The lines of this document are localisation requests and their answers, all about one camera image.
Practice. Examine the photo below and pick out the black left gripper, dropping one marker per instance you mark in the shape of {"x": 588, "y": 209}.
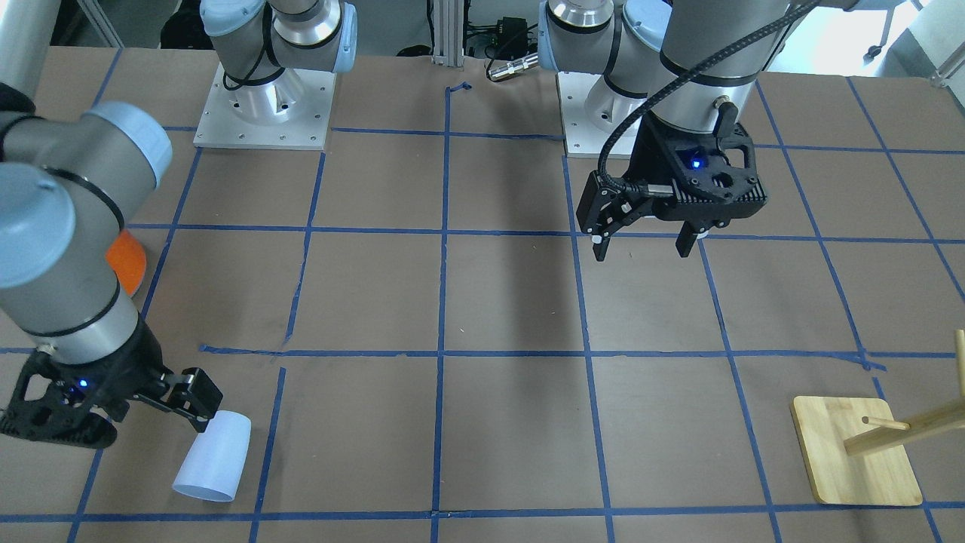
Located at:
{"x": 651, "y": 160}

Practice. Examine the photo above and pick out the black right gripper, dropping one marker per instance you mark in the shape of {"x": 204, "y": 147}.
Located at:
{"x": 133, "y": 367}

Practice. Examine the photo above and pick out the light blue paper cup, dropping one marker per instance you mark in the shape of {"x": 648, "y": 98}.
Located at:
{"x": 212, "y": 468}

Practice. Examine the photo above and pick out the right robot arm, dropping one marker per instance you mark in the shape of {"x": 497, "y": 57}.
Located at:
{"x": 68, "y": 189}

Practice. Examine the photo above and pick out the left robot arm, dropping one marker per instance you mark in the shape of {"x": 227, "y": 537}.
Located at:
{"x": 694, "y": 62}

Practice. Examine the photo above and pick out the orange can with grey lid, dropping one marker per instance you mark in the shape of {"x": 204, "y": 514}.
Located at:
{"x": 128, "y": 259}

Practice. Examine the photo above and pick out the wooden mug tree stand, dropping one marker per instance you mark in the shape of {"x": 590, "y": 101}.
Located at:
{"x": 854, "y": 448}

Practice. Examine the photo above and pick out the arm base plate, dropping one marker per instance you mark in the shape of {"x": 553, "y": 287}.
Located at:
{"x": 289, "y": 113}
{"x": 590, "y": 111}

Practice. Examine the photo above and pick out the aluminium frame post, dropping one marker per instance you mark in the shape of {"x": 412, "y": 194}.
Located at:
{"x": 447, "y": 32}

